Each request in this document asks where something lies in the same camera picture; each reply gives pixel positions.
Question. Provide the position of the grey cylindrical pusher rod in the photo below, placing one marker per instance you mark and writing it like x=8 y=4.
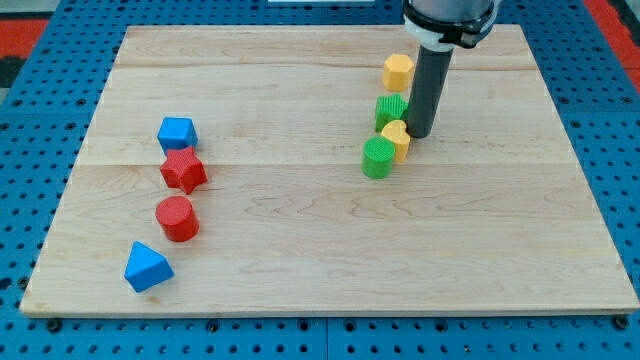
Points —
x=427 y=86

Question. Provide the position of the red star block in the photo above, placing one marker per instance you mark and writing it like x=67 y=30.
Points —
x=182 y=169

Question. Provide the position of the yellow heart block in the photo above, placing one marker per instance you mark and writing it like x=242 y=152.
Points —
x=396 y=132

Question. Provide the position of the blue cube block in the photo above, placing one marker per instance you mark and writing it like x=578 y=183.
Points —
x=176 y=133

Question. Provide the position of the red cylinder block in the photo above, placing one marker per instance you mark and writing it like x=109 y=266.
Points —
x=177 y=218

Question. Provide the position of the green cylinder block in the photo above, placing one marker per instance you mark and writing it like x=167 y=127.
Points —
x=378 y=157

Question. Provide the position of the blue triangle block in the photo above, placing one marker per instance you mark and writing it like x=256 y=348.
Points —
x=146 y=267

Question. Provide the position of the yellow hexagon block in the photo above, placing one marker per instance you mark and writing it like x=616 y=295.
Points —
x=397 y=72

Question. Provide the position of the green star block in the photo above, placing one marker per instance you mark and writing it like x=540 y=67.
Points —
x=389 y=108

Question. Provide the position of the light wooden board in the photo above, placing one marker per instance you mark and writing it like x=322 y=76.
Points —
x=490 y=215

